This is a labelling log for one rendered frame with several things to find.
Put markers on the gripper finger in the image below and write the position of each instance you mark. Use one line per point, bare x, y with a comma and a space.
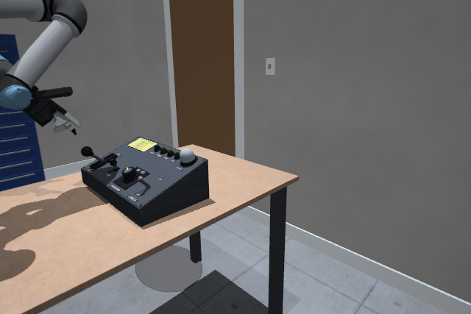
58, 129
62, 115

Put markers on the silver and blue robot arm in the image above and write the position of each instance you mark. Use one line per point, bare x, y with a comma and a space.
67, 22

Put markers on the dark grey control console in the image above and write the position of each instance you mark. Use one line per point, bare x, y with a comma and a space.
149, 181

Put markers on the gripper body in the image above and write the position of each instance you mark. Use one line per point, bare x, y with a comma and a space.
41, 109

